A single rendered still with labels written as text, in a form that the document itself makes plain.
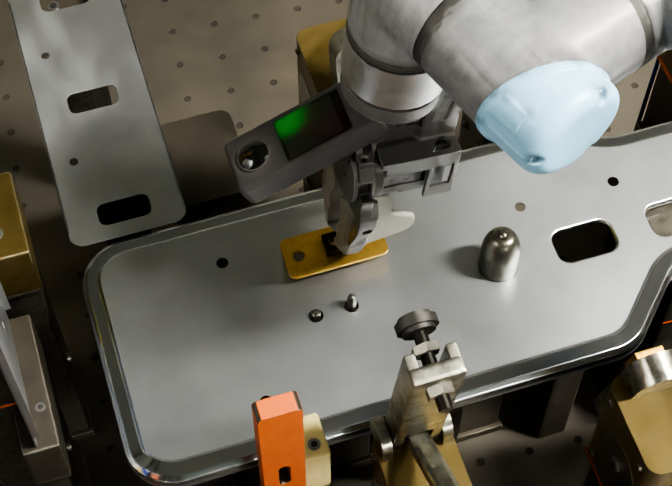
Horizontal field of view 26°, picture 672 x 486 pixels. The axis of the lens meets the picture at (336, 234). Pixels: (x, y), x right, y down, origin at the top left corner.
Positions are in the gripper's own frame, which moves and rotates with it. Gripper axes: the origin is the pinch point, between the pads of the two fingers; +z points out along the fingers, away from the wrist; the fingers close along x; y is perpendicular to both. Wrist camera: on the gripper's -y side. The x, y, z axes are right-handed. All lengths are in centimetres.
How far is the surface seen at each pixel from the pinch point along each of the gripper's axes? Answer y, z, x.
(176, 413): -15.6, 4.8, -10.0
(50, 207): -19, 35, 32
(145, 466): -18.9, 5.0, -13.6
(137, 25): -4, 34, 53
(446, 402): -1.9, -16.9, -23.6
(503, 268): 12.1, -0.3, -6.6
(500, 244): 11.7, -2.7, -5.7
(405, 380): -3.7, -16.2, -21.2
